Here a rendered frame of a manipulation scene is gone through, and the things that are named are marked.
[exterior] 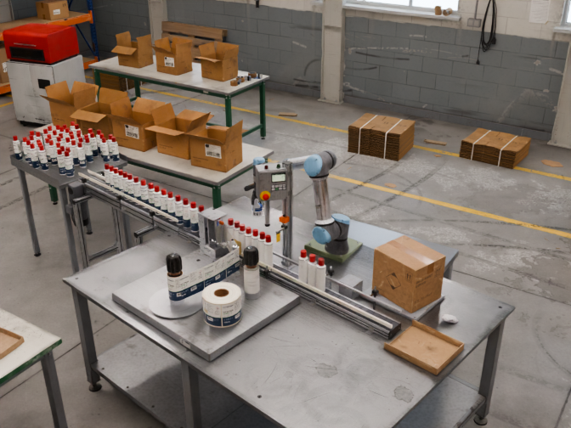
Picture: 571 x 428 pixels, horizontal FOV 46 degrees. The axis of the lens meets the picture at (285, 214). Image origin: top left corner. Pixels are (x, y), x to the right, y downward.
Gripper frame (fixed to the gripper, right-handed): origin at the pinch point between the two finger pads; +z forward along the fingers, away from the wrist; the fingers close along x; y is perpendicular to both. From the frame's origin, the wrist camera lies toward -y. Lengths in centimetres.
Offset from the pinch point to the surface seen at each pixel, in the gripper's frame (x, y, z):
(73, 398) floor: -119, -60, 100
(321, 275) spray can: -47, 76, 0
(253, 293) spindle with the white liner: -72, 48, 8
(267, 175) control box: -36, 34, -45
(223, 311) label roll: -101, 50, 2
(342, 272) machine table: -15, 71, 17
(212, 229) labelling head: -46.2, -0.3, -5.0
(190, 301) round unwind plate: -94, 22, 11
